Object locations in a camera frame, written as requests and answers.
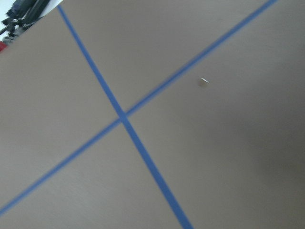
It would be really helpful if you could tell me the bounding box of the black tripod device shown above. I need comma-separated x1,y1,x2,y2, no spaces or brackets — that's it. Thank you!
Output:
0,0,50,37

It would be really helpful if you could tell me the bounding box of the red cylinder bottle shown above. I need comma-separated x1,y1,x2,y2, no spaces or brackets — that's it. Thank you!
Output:
0,42,7,52

